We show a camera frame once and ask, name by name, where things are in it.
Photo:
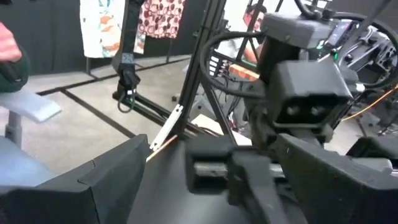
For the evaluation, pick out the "black pole stand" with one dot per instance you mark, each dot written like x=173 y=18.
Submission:
x=129 y=31

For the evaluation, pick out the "person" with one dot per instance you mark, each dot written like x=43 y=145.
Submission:
x=253 y=18

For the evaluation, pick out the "orange box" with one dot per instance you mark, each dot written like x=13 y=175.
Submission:
x=242 y=73

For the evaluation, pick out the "background black robot arm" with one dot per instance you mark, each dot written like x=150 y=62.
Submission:
x=373 y=49

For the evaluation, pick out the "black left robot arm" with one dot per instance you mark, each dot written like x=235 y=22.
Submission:
x=295 y=31

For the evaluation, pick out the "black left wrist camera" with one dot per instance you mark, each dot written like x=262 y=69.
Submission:
x=308 y=87

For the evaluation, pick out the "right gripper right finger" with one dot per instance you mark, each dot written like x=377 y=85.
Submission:
x=335 y=193

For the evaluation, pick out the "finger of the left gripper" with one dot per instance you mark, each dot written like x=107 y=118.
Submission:
x=252 y=180

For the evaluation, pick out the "grey office chair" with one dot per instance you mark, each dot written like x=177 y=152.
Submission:
x=28 y=105

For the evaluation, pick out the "red circle patterned cloth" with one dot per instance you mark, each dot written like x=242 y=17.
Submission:
x=161 y=18

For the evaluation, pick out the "white floral cloth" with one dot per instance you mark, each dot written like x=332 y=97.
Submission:
x=99 y=28

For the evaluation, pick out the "white metal bracket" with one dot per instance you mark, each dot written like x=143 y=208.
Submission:
x=168 y=126

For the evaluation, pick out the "person's hand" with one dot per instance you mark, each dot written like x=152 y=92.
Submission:
x=7 y=43

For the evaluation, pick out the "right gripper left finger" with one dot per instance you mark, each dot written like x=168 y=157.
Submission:
x=77 y=193

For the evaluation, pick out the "black aluminium frame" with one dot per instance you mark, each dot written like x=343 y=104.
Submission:
x=199 y=62

